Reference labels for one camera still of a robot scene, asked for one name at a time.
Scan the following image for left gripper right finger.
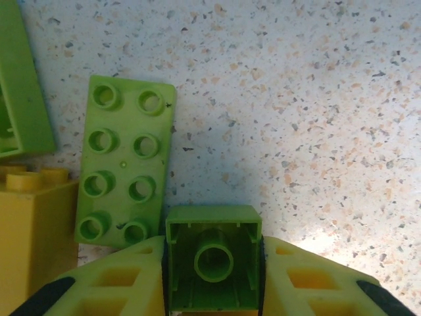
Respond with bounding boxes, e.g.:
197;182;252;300
259;235;418;316

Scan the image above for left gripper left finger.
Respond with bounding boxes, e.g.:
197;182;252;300
6;234;167;316

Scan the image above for green two-by-two lego brick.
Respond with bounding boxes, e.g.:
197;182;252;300
165;205;264;312

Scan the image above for yellow lego brick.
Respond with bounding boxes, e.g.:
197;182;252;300
0;164;80;310

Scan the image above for green two-by-four lego brick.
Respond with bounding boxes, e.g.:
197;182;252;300
74;74;178;248

